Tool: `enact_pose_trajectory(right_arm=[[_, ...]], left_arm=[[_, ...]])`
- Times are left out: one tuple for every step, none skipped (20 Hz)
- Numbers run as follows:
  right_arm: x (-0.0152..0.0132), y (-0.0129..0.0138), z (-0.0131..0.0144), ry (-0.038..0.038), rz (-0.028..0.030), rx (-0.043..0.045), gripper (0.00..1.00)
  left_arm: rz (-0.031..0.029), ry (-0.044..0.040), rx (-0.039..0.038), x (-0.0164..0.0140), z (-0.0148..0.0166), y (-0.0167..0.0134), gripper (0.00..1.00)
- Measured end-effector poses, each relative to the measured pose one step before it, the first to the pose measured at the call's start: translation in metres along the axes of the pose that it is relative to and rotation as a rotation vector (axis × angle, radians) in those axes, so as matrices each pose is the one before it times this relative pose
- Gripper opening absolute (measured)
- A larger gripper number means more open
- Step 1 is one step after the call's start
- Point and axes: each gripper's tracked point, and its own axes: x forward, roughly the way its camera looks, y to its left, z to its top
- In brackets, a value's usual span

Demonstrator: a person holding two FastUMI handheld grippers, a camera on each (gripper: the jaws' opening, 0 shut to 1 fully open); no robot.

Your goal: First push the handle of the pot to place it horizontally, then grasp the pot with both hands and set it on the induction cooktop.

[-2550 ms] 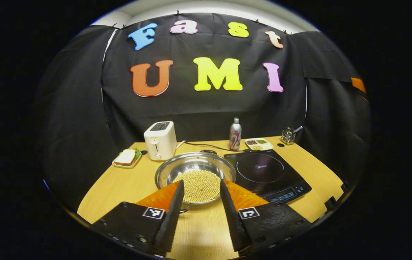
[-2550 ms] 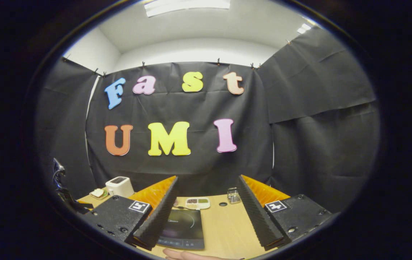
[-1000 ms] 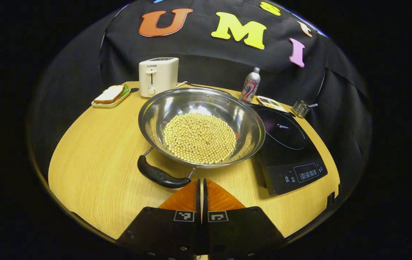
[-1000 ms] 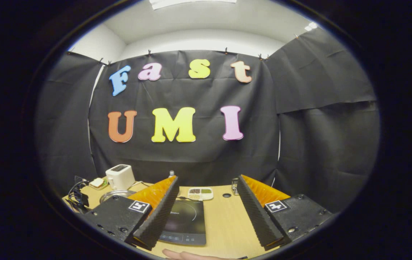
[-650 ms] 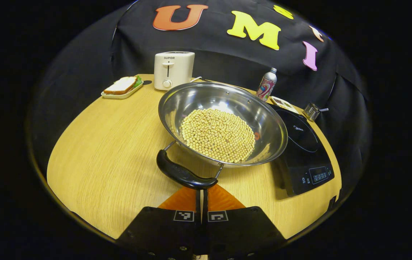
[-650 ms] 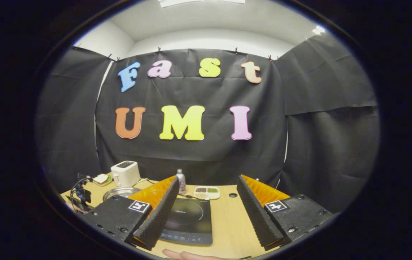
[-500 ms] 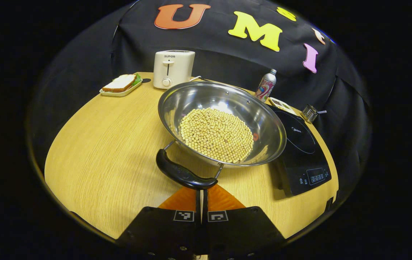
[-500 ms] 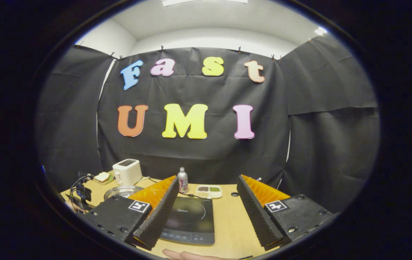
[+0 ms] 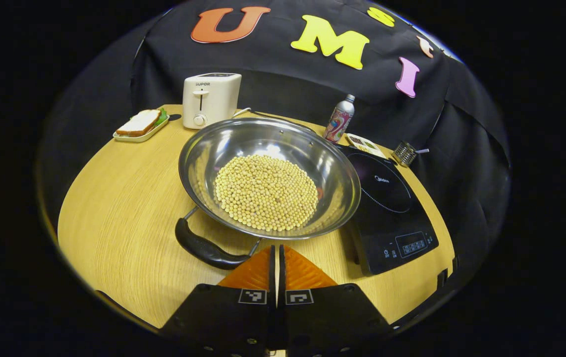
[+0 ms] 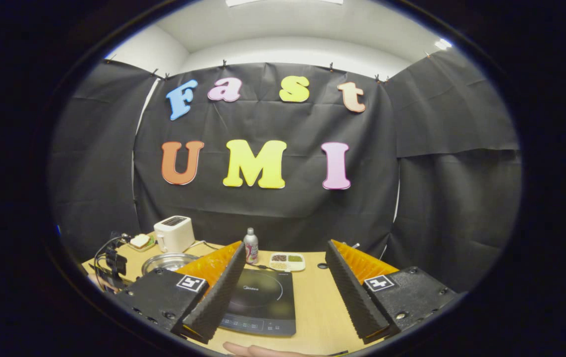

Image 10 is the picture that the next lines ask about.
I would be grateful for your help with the white divided bean tray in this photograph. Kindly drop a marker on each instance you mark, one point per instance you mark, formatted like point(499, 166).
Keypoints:
point(288, 266)

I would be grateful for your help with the small ceiling light panel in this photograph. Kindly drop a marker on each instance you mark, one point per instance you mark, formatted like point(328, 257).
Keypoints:
point(443, 44)

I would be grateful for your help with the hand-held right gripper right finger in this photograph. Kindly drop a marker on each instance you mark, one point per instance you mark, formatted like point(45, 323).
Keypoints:
point(355, 297)

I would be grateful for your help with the long ceiling light panel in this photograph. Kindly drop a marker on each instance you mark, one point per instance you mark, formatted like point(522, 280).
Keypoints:
point(283, 2)

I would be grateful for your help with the small green plate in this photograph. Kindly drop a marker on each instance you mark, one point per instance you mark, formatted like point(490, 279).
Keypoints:
point(150, 246)

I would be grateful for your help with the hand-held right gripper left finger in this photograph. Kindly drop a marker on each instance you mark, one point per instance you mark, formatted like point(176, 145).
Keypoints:
point(218, 297)

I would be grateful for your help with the white toaster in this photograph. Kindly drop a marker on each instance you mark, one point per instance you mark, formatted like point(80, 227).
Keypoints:
point(174, 235)

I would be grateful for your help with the toast sandwich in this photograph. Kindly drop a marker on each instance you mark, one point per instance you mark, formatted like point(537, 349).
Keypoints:
point(140, 241)

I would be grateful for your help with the black backdrop cloth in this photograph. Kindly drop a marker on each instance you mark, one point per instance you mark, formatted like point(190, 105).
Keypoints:
point(283, 208)

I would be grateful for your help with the black induction cooktop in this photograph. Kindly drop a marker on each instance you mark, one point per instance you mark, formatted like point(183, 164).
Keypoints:
point(263, 302)

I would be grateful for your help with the stainless steel pot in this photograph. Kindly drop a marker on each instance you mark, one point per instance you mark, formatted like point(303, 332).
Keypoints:
point(169, 263)

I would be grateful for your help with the silver printed drink bottle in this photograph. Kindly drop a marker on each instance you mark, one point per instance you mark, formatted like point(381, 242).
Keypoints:
point(251, 248)

